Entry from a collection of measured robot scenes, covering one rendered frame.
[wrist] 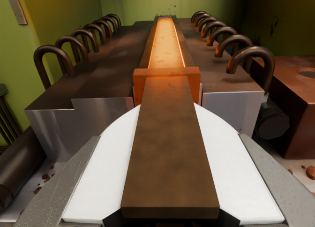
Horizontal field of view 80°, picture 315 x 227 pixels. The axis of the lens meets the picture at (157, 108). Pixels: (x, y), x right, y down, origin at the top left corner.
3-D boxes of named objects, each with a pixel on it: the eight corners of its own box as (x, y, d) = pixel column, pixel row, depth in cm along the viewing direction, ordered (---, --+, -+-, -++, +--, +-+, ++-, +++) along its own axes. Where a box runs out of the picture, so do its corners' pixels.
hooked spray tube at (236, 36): (248, 93, 22) (262, 34, 18) (211, 94, 22) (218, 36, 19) (244, 89, 23) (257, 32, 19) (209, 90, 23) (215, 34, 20)
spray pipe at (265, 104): (285, 141, 17) (297, 114, 16) (251, 141, 17) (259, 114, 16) (209, 44, 46) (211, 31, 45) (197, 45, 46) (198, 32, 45)
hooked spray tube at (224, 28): (236, 77, 26) (245, 26, 22) (204, 78, 26) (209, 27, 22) (233, 74, 27) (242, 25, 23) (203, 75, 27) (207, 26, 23)
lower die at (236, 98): (245, 160, 19) (268, 81, 14) (49, 162, 20) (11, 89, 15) (192, 47, 54) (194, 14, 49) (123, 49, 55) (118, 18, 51)
